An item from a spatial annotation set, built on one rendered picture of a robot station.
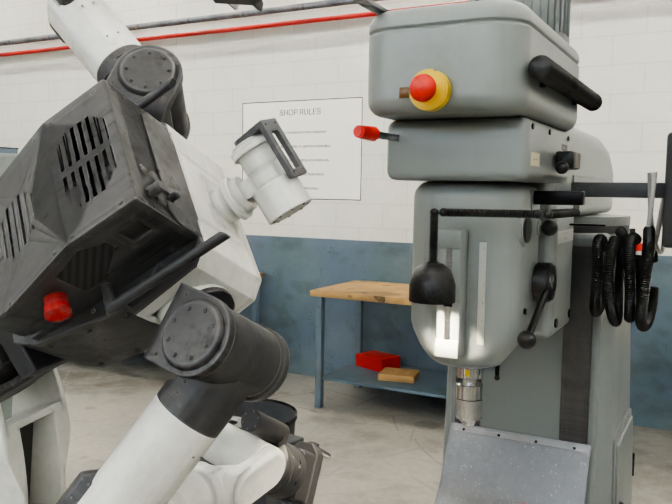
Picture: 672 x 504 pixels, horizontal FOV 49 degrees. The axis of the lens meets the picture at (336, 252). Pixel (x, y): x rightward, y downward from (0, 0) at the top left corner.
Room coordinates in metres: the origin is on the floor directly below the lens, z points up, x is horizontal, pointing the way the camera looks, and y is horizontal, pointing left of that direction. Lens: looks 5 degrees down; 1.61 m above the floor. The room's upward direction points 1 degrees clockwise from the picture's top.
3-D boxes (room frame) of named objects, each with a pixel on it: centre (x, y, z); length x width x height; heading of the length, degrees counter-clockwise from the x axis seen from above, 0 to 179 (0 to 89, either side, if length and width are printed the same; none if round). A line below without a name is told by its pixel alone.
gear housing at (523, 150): (1.34, -0.26, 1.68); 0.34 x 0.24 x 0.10; 152
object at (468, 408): (1.31, -0.24, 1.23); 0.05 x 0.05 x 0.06
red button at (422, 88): (1.08, -0.12, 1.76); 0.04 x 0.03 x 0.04; 62
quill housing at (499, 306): (1.31, -0.25, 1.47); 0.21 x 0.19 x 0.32; 62
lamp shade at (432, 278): (1.14, -0.15, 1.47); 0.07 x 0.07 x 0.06
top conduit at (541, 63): (1.27, -0.39, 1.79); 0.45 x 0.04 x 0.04; 152
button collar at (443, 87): (1.11, -0.14, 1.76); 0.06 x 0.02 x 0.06; 62
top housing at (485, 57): (1.32, -0.25, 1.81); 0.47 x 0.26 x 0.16; 152
